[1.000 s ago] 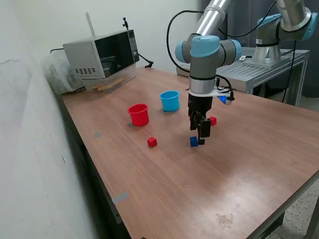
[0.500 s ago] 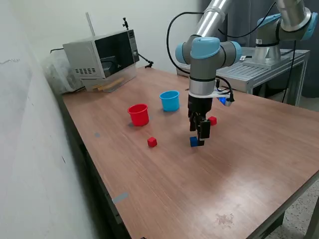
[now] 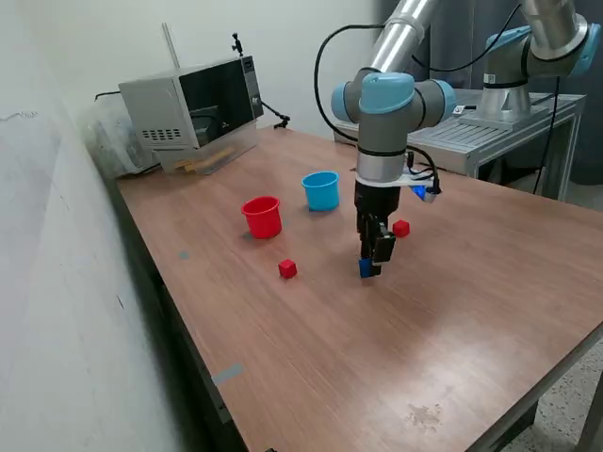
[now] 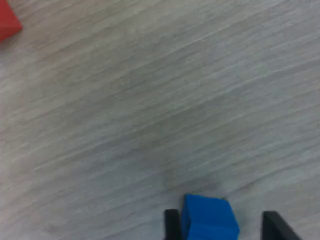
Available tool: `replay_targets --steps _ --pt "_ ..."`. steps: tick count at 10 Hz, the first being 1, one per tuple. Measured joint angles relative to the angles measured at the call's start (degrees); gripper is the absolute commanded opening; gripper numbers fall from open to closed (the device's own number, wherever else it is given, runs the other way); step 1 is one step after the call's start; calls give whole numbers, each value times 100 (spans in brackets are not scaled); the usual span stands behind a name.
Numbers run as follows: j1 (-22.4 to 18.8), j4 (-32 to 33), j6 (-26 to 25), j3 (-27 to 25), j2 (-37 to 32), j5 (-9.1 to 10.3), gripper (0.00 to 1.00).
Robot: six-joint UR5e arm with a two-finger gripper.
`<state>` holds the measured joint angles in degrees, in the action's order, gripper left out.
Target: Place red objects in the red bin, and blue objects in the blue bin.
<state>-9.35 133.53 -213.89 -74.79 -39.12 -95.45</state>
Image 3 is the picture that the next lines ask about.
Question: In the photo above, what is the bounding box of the grey curtain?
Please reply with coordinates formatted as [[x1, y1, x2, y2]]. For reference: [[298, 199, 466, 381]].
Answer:
[[374, 0, 603, 186]]

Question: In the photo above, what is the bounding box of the clear acrylic stand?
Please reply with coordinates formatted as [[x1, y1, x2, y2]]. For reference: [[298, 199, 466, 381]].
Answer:
[[153, 120, 260, 176]]

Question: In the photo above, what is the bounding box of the blue plastic cup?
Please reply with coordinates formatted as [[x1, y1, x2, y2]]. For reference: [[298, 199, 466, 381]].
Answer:
[[300, 169, 340, 212]]

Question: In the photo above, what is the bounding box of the aluminium robot base table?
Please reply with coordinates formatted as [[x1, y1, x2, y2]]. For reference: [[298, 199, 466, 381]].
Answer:
[[332, 89, 588, 202]]

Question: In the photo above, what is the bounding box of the long grey tape strip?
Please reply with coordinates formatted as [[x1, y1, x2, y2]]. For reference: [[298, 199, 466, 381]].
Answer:
[[210, 361, 245, 388]]

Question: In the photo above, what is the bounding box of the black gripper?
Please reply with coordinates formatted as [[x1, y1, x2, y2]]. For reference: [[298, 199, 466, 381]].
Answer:
[[353, 182, 401, 278]]

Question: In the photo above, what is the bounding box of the light wooden stick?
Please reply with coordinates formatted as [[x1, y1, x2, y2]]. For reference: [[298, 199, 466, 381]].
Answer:
[[174, 147, 236, 173]]

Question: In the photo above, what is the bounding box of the thin white rod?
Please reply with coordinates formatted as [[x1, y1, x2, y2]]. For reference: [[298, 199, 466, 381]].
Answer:
[[161, 22, 183, 76]]

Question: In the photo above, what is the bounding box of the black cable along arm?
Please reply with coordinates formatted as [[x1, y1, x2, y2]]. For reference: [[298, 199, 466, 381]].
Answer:
[[314, 0, 525, 145]]

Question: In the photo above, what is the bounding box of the silver microwave oven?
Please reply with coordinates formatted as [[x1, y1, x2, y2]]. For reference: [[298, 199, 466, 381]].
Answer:
[[117, 55, 265, 152]]

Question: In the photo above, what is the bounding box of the clear plastic bag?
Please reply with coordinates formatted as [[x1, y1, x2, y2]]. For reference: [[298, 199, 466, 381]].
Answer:
[[77, 101, 164, 179]]

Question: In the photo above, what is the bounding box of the red plastic cup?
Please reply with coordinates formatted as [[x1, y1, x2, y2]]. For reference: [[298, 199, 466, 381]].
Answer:
[[240, 195, 284, 240]]

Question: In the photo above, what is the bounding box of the hanging black cable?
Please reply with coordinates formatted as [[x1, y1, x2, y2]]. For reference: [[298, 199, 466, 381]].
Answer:
[[530, 74, 562, 195]]

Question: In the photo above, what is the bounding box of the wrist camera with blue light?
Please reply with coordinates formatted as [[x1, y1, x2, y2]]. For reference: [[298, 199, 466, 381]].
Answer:
[[407, 176, 444, 205]]

